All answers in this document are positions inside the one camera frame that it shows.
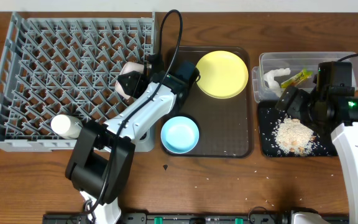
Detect white small plate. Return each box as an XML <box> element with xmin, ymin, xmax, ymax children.
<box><xmin>115</xmin><ymin>62</ymin><xmax>144</xmax><ymax>100</ymax></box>

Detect green orange snack wrapper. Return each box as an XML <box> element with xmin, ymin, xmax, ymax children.
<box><xmin>280</xmin><ymin>69</ymin><xmax>313</xmax><ymax>88</ymax></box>

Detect rice food scraps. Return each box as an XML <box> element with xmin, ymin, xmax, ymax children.
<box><xmin>272</xmin><ymin>117</ymin><xmax>316</xmax><ymax>156</ymax></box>

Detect light blue bowl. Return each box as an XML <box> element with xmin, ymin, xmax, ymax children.
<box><xmin>160</xmin><ymin>116</ymin><xmax>200</xmax><ymax>154</ymax></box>

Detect yellow plate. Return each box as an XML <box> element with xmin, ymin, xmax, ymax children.
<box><xmin>196</xmin><ymin>50</ymin><xmax>249</xmax><ymax>99</ymax></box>

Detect white cup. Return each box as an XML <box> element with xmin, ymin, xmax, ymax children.
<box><xmin>51</xmin><ymin>114</ymin><xmax>83</xmax><ymax>139</ymax></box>

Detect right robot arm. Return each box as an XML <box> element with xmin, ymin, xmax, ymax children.
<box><xmin>276</xmin><ymin>60</ymin><xmax>358</xmax><ymax>223</ymax></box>

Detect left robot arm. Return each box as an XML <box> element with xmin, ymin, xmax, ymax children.
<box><xmin>65</xmin><ymin>61</ymin><xmax>200</xmax><ymax>223</ymax></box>

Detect grey dishwasher rack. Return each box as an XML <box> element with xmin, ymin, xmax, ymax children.
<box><xmin>0</xmin><ymin>13</ymin><xmax>157</xmax><ymax>152</ymax></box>

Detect black tray bin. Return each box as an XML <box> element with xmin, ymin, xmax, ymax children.
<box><xmin>257</xmin><ymin>100</ymin><xmax>337</xmax><ymax>157</ymax></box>

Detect clear plastic bin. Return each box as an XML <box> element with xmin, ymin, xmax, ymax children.
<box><xmin>252</xmin><ymin>52</ymin><xmax>358</xmax><ymax>103</ymax></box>

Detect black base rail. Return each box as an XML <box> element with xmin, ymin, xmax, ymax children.
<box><xmin>42</xmin><ymin>207</ymin><xmax>351</xmax><ymax>224</ymax></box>

